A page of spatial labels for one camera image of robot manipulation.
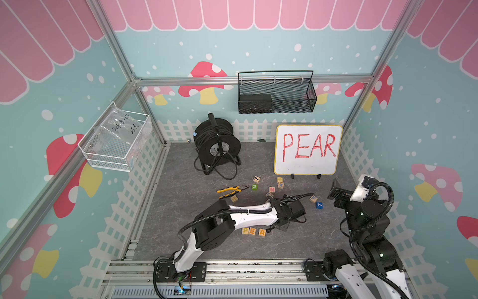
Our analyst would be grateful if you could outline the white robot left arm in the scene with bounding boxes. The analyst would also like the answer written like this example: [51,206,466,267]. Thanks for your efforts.
[153,197,306,277]

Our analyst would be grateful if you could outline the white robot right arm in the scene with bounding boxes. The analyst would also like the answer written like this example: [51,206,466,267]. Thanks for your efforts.
[322,175,412,299]

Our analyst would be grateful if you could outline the yellow framed whiteboard PEAR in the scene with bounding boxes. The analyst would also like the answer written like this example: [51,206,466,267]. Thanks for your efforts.
[274,125,343,176]

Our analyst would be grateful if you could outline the yellow black pliers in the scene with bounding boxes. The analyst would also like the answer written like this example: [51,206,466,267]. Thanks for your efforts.
[216,185,250,199]

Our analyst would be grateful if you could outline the black box in basket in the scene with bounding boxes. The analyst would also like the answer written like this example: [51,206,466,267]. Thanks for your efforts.
[238,94,273,114]

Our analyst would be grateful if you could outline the clear plastic bag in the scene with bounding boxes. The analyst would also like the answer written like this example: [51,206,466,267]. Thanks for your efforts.
[93,106,150,169]

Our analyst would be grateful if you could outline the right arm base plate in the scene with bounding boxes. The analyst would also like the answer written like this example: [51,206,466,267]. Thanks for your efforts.
[302,259,336,282]

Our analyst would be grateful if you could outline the black cable reel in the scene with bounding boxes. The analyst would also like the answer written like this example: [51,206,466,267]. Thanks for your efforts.
[193,113,241,181]

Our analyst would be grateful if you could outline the black wire mesh basket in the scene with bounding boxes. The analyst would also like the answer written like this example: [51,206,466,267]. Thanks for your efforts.
[237,70,318,114]

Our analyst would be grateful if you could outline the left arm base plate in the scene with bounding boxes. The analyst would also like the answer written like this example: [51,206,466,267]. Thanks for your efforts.
[153,261,207,283]

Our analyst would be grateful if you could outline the white wire basket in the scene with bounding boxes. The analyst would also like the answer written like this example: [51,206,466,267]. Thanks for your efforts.
[77,101,153,173]

